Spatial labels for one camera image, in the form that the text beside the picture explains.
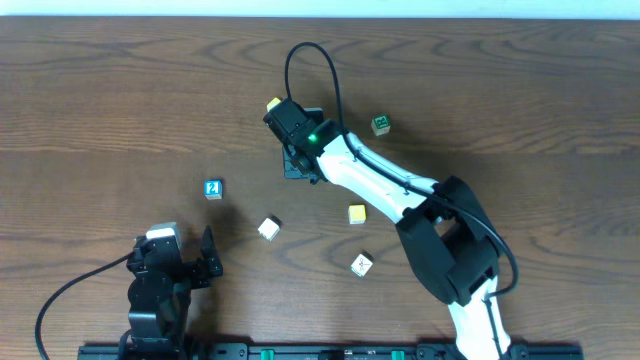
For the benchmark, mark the plain white wooden block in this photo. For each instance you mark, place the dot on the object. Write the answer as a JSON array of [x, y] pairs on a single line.
[[269, 228]]

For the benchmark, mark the green letter R block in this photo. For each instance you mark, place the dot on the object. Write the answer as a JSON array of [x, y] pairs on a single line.
[[381, 124]]

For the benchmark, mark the black mounting rail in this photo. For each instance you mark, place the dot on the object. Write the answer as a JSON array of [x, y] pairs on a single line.
[[425, 351]]

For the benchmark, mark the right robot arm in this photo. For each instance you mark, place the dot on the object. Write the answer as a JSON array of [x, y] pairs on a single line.
[[452, 247]]

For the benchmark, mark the yellow top block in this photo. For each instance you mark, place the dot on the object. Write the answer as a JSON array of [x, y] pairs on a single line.
[[357, 214]]

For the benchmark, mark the white block with drawing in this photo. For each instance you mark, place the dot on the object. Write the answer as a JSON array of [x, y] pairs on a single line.
[[361, 265]]

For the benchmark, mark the blue number 2 block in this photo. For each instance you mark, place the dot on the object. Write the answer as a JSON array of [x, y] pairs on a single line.
[[213, 189]]

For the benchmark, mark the letter A red block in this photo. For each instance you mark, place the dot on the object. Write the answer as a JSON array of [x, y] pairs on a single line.
[[273, 103]]

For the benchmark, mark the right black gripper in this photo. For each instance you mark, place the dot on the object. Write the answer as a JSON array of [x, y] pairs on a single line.
[[291, 167]]

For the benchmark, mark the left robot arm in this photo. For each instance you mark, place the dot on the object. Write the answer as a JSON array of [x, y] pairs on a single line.
[[160, 294]]

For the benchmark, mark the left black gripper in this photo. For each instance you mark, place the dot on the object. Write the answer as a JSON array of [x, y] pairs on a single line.
[[198, 270]]

